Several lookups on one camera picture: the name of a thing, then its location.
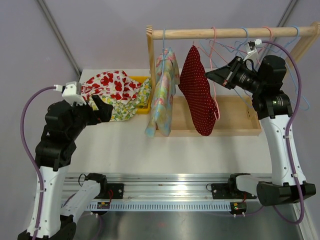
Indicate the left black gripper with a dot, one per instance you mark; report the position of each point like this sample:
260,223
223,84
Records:
103,115

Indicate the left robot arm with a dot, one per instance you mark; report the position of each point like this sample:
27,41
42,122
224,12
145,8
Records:
64,123

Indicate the pastel floral garment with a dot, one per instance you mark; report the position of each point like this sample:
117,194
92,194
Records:
162,105

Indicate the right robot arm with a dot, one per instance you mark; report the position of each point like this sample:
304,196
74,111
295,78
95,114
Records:
273,107

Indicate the wooden clothes rack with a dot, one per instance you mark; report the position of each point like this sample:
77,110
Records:
237,119

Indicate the red polka dot garment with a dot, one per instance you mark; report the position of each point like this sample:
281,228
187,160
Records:
197,91

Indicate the red poppy print garment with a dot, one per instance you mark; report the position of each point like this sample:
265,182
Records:
116,85

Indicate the yellow plastic tray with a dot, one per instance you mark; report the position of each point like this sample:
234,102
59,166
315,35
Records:
142,110

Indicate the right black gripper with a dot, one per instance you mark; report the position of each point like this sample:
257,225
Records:
226,75

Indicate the lemon print skirt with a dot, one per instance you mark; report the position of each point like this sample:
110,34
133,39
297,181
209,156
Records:
123,112

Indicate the aluminium rail frame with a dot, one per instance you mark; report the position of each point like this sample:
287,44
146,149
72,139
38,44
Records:
180,207

